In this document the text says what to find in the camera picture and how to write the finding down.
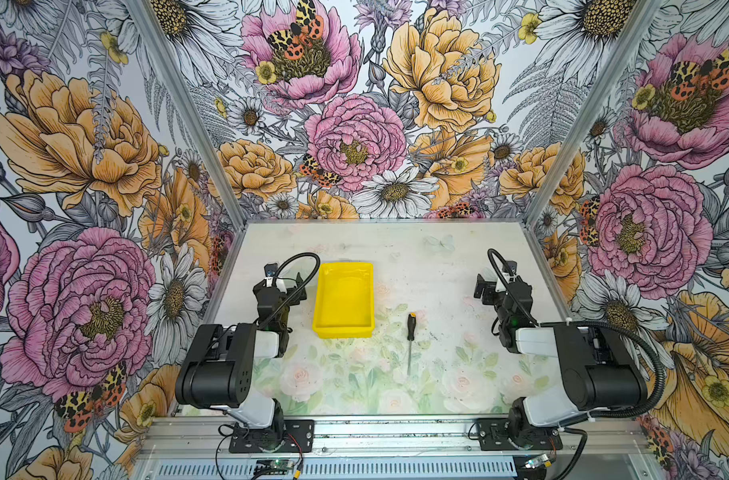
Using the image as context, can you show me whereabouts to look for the aluminium front rail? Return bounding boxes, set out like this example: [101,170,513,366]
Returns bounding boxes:
[138,414,648,460]

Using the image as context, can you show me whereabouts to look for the left green circuit board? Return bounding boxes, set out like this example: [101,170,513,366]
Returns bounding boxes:
[252,459,304,480]

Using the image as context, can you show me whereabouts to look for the green circuit board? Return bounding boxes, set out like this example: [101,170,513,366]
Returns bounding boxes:
[252,459,304,480]
[523,453,552,469]

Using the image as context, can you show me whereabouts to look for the yellow plastic bin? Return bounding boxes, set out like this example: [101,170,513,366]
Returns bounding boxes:
[312,262,376,339]

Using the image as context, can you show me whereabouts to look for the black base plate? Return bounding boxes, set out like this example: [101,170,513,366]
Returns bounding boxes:
[472,418,563,451]
[228,420,316,454]

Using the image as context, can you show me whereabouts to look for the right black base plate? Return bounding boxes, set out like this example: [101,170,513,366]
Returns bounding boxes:
[472,418,563,451]

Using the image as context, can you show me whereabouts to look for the white slotted cable duct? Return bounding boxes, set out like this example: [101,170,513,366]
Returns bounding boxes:
[146,456,518,479]

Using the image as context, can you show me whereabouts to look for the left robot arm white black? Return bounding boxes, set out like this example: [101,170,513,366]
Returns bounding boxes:
[174,264,314,455]

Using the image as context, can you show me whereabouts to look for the right green circuit board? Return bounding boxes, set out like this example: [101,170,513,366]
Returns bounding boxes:
[523,453,552,469]

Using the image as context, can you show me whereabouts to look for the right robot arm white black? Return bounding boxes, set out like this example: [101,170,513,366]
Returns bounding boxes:
[474,249,662,449]

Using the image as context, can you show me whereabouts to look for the right black corrugated cable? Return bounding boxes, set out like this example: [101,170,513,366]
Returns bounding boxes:
[487,248,667,419]

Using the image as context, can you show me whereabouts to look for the black handled screwdriver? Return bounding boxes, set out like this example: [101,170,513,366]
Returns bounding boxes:
[407,313,417,375]

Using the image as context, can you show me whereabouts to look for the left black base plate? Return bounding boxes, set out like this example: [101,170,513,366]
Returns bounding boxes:
[228,420,316,454]

